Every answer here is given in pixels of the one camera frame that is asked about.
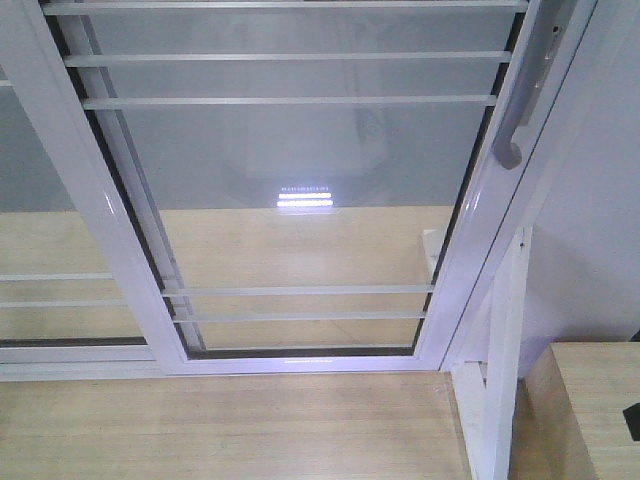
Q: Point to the white door frame post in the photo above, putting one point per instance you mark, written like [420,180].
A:
[549,250]

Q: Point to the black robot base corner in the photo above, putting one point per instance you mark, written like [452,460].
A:
[632,418]

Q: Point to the white triangular support bracket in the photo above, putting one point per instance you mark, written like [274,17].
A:
[485,393]

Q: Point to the white fixed glass door panel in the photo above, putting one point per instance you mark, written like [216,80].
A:
[62,314]

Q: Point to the white sliding glass door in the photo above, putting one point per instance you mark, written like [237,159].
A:
[301,107]

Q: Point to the light wooden box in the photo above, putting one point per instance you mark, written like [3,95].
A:
[578,392]

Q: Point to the light wooden floor platform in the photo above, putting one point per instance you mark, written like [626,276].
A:
[308,426]

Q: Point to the silver door handle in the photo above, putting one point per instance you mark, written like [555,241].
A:
[543,36]

